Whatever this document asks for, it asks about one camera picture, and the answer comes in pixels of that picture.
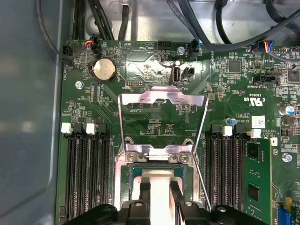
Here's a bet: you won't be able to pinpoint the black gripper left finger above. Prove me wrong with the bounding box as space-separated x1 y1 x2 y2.
63 181 151 225

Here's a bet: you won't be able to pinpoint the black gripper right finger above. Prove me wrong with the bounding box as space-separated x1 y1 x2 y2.
169 180 268 225

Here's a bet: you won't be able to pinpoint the thin wire locking lever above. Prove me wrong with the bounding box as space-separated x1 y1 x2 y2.
193 151 213 211

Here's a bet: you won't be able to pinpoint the silver CPU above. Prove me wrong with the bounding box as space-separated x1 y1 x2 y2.
130 164 188 225

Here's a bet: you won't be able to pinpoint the metal socket cover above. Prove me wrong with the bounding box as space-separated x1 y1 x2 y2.
118 85 209 163

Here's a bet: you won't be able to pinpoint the CPU socket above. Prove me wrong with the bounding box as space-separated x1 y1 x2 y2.
114 138 201 213

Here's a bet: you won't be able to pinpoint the RAM slot black clips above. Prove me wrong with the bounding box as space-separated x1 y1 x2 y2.
204 123 223 211
231 123 246 213
96 123 112 213
74 122 87 218

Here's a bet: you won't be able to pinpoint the green RAM stick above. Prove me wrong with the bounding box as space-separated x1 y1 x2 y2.
243 138 273 225

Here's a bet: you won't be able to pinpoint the white board sticker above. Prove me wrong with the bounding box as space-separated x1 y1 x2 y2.
251 115 266 129

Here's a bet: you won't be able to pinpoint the green motherboard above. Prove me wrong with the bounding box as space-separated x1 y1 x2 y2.
56 38 300 225

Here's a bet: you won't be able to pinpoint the internal USB port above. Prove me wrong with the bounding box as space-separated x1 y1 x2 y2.
172 66 182 84

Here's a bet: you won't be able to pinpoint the silver coin battery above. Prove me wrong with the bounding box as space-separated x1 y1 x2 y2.
90 58 117 83

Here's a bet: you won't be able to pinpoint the thick black cable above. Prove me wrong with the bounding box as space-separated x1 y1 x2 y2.
177 0 300 53

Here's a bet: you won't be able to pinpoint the thin black fan cable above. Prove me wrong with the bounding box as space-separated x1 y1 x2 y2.
35 0 75 66
166 0 203 57

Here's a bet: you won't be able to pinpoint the braided black cable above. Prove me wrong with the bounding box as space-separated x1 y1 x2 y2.
118 0 131 41

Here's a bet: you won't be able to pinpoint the black cable bundle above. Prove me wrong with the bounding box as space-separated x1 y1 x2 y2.
71 0 115 56

